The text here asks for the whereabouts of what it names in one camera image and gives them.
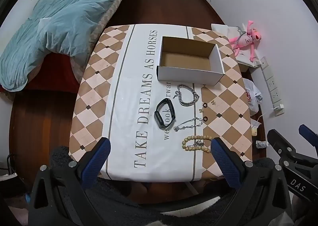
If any white plastic bag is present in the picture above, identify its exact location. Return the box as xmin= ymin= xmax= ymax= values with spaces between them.
xmin=243 ymin=79 xmax=262 ymax=112

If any black smart band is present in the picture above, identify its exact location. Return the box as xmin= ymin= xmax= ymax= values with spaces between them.
xmin=154 ymin=98 xmax=176 ymax=128

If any checked printed tablecloth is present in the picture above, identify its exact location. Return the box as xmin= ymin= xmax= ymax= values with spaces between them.
xmin=69 ymin=24 xmax=251 ymax=183

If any wooden bead bracelet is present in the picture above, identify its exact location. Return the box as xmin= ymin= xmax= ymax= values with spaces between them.
xmin=181 ymin=135 xmax=213 ymax=153

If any thin silver necklace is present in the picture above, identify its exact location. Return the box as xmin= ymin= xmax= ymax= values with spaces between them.
xmin=173 ymin=117 xmax=204 ymax=132

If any pink plush toy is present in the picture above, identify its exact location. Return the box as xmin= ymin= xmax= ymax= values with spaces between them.
xmin=231 ymin=20 xmax=264 ymax=62

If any white cardboard box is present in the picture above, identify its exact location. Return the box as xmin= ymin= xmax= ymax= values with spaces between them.
xmin=156 ymin=36 xmax=225 ymax=85

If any teal duvet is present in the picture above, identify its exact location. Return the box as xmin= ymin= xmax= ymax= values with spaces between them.
xmin=0 ymin=0 xmax=130 ymax=92

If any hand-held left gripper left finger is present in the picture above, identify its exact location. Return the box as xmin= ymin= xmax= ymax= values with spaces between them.
xmin=28 ymin=137 xmax=111 ymax=226

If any thick silver chain bracelet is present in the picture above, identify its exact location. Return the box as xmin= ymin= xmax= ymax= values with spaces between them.
xmin=174 ymin=84 xmax=200 ymax=108

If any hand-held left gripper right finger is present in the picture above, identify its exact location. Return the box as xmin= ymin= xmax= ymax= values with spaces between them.
xmin=211 ymin=137 xmax=292 ymax=226

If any white power strip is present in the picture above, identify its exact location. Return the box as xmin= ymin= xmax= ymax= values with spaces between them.
xmin=260 ymin=57 xmax=285 ymax=116

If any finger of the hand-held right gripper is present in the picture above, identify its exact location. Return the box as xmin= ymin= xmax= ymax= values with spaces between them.
xmin=299 ymin=124 xmax=318 ymax=148
xmin=267 ymin=129 xmax=297 ymax=164

